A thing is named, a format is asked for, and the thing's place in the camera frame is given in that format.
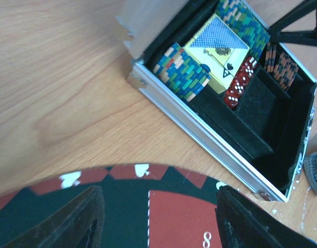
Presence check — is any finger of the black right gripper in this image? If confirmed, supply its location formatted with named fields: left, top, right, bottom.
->
left=268, top=0, right=317, bottom=47

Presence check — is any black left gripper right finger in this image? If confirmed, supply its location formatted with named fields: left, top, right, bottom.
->
left=216, top=185, right=317, bottom=248

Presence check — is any orange black poker chip stack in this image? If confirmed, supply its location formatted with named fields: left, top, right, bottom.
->
left=264, top=42, right=299, bottom=91

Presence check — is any boxed card deck in case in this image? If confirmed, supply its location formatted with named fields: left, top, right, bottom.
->
left=184, top=13, right=250, bottom=94

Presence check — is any poker chip row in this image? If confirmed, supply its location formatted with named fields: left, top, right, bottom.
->
left=153, top=43, right=211, bottom=102
left=215, top=0, right=270, bottom=60

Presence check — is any round red black poker mat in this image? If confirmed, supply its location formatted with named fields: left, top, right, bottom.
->
left=0, top=163, right=267, bottom=248

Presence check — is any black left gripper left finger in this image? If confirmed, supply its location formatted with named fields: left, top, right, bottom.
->
left=2, top=186, right=105, bottom=247

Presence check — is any grey card deck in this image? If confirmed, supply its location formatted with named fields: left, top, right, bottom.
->
left=304, top=151, right=317, bottom=194

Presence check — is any red dice row in case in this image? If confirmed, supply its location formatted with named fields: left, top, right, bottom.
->
left=223, top=56, right=258, bottom=109

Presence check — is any aluminium poker chip case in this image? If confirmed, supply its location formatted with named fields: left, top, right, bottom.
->
left=115, top=1, right=317, bottom=202

